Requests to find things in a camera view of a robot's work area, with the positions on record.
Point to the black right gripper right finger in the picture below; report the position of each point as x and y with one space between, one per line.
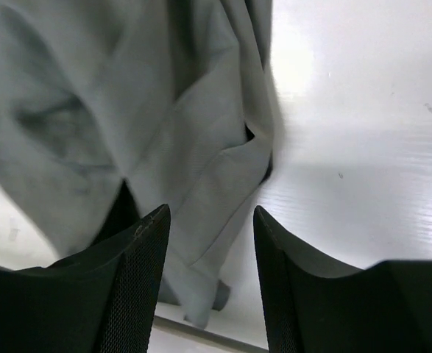
313 302

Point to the grey pleated skirt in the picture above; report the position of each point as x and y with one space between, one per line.
168 99

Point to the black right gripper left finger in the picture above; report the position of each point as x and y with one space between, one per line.
101 299

